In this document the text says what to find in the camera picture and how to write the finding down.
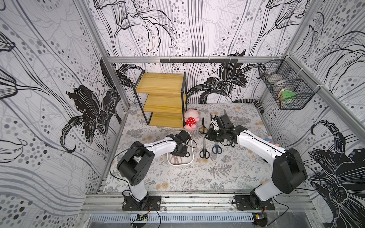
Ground small black handled scissors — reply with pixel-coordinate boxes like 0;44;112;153
225;140;236;147

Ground large black handled scissors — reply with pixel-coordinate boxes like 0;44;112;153
210;114;216;130

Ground blue handled scissors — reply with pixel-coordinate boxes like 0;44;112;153
212;142;222;154

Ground black yellow handled scissors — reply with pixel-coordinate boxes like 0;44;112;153
199;117;208;135

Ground silver black handled scissors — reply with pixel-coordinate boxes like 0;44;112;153
199;137;210;159

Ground rose gold scissors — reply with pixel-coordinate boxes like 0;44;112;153
170;155;183;165

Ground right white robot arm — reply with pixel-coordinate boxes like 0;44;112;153
205;125;308;203

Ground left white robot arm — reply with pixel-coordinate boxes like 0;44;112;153
117;130;191;202

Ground white plastic storage box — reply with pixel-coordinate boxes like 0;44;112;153
167;132;194;166

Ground black yellow connector box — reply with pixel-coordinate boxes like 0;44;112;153
252;213;268;228

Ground pink plush pig toy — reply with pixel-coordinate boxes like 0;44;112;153
184;109;200;131

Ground pink doll with blue hat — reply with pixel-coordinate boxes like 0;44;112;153
263;135;279;147

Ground green lid in basket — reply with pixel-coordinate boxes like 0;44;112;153
281;90;296;101

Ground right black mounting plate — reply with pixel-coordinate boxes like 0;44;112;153
232;195;275;211

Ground black mounting plate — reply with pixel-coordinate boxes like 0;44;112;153
232;195;275;211
122;195;161;211

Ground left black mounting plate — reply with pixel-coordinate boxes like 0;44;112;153
122;195;161;211

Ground small circuit board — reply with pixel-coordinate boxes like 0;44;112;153
136;214;149;222

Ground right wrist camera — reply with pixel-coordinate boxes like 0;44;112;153
215;114;234;129

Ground wooden shelf black frame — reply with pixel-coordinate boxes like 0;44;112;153
133;70;187;129

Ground black wire wall basket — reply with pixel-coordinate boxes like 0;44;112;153
259;58;320;110

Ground black hook rail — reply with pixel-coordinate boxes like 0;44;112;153
160;58;238;63

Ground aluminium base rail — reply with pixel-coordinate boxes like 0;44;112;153
81;191;316;213

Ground white vented cable duct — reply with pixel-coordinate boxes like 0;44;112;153
89;212;253;224

